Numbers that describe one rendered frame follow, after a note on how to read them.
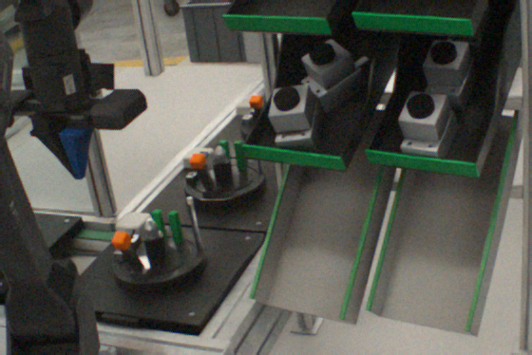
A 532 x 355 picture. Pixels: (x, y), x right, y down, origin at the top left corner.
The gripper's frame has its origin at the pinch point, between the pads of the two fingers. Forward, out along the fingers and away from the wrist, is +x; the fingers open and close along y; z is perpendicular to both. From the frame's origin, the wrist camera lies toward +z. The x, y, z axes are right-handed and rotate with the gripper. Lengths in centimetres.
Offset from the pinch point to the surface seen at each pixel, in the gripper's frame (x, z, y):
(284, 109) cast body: -0.4, 11.7, -21.2
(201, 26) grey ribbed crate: 49, 204, 90
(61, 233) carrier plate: 28.4, 25.7, 27.4
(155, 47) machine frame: 31, 128, 65
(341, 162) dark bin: 5.1, 10.2, -27.8
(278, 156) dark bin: 5.4, 11.7, -19.7
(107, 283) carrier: 28.4, 14.0, 11.1
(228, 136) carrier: 28, 65, 14
